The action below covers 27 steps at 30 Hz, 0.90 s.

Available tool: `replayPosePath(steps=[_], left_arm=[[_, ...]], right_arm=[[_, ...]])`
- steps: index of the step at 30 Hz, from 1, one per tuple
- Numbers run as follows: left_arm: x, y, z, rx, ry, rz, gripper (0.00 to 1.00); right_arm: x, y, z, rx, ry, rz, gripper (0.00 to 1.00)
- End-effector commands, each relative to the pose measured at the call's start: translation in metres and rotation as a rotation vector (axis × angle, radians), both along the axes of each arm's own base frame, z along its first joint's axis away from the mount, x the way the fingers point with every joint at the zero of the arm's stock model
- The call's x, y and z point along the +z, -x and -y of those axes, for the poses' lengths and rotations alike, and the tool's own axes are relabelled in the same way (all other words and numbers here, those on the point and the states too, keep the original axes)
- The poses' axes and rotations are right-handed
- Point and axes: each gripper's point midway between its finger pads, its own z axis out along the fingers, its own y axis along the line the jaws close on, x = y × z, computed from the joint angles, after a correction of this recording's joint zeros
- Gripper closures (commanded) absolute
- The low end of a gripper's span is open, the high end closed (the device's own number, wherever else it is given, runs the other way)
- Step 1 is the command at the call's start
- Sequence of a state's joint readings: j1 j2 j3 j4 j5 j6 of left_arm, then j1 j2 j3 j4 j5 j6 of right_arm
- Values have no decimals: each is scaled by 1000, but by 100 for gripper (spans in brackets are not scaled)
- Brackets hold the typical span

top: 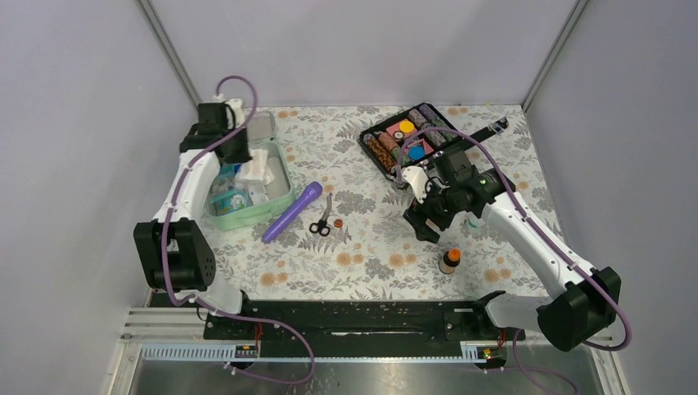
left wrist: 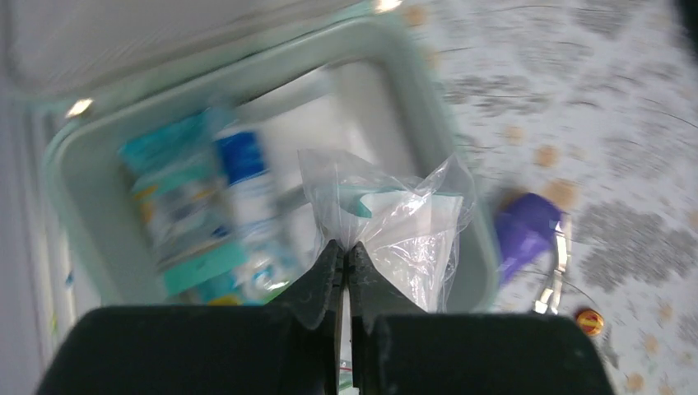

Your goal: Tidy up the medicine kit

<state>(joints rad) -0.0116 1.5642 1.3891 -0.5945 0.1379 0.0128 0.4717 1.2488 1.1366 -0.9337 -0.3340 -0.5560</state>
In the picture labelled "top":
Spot black handled scissors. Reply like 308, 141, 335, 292
309, 193, 333, 237

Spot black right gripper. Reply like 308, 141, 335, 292
403, 176, 462, 244

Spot purple flashlight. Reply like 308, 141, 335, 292
262, 182, 323, 244

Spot gauze pads clear bag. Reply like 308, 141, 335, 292
235, 148, 275, 186

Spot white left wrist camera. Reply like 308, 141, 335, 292
225, 98, 245, 129

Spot white blue plaster box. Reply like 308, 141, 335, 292
246, 184, 269, 206

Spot brown bottle orange cap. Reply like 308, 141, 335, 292
439, 249, 461, 275

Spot blue cotton ball bag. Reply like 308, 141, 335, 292
208, 164, 252, 216

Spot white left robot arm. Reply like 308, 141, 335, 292
133, 95, 256, 338

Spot white tape roll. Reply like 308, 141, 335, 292
466, 212, 485, 234

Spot mint green medicine kit case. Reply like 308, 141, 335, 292
206, 111, 295, 230

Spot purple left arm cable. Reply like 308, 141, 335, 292
161, 75, 316, 386

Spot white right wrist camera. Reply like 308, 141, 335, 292
401, 165, 430, 204

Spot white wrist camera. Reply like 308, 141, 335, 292
401, 165, 430, 204
225, 98, 245, 129

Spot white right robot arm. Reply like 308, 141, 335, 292
398, 152, 621, 351

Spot white slotted cable duct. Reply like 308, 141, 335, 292
140, 343, 506, 364

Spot black poker chip case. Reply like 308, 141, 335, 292
357, 102, 510, 183

